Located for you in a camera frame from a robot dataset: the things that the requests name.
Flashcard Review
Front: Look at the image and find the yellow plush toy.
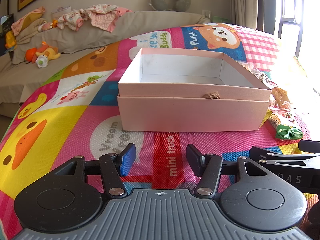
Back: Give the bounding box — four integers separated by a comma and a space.
5, 31, 17, 50

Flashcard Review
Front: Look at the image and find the grey sofa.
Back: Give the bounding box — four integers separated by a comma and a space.
0, 11, 212, 118

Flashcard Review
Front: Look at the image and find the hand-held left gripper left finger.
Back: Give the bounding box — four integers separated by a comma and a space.
54, 144, 137, 198

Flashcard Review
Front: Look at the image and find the pink floral clothes pile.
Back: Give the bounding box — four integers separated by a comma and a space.
57, 4, 135, 33

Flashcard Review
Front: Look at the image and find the beige curtain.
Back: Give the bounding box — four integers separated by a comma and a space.
230, 0, 258, 30

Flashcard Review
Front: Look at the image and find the green snack packet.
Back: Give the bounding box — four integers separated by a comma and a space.
260, 109, 304, 141

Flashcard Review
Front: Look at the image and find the orange plush toy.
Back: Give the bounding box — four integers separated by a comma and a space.
25, 41, 62, 63

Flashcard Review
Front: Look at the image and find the small plush toy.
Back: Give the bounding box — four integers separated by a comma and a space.
37, 19, 58, 32

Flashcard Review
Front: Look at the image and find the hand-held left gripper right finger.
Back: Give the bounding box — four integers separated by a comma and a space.
186, 144, 271, 198

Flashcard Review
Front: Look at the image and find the colourful cartoon play mat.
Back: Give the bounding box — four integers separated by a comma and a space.
0, 22, 320, 240

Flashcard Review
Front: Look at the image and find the pink cloth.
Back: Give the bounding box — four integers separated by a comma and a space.
11, 7, 46, 36

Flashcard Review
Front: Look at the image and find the dark framed picture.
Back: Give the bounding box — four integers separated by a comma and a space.
0, 0, 10, 18

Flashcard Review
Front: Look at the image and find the grey blanket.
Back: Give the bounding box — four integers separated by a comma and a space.
11, 17, 52, 65

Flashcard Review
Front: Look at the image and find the small teal clock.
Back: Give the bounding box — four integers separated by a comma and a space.
212, 16, 233, 24

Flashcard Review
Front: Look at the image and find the white baby toy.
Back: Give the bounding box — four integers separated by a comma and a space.
36, 54, 48, 68

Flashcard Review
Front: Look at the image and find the clear bread packet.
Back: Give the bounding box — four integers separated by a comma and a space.
269, 87, 297, 111

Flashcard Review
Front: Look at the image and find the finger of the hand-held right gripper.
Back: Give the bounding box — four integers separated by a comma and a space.
249, 146, 286, 161
298, 139, 320, 154

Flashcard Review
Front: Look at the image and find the clear snack packet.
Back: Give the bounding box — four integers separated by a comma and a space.
239, 60, 274, 87

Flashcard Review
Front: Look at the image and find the pink cardboard box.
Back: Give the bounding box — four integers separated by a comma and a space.
117, 47, 272, 132

